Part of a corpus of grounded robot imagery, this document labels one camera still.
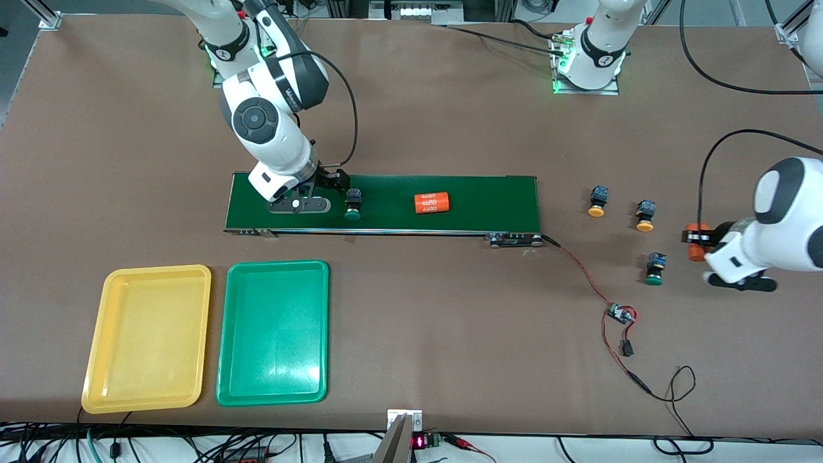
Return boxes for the red clip lead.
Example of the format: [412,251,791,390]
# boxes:
[444,434,497,463]

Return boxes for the black base cable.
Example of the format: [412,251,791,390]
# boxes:
[444,18,566,55]

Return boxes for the aluminium frame profile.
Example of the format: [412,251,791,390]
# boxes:
[775,0,814,44]
[23,0,63,30]

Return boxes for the orange cylinder with white print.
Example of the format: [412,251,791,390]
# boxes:
[683,222,712,262]
[414,192,450,215]

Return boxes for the grey camera pole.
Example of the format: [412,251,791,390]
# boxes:
[371,413,413,463]

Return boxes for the silver mounting plate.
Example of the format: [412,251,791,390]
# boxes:
[387,409,424,433]

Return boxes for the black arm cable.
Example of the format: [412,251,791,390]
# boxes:
[679,0,823,227]
[273,51,359,169]

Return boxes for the green conveyor belt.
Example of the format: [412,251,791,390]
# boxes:
[223,172,544,248]

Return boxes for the green plastic tray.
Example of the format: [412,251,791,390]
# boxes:
[215,259,330,408]

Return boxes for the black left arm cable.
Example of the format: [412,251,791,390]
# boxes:
[679,0,823,227]

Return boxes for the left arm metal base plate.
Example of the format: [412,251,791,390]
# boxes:
[552,32,621,96]

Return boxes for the yellow plastic tray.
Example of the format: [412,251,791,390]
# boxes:
[81,264,213,415]

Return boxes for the metal box with lights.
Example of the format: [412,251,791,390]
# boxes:
[370,0,464,25]

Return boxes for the thin black cable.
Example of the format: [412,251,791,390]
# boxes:
[643,365,714,455]

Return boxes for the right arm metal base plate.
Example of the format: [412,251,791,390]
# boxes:
[212,19,287,89]

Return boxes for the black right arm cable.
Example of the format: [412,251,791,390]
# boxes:
[273,51,359,169]

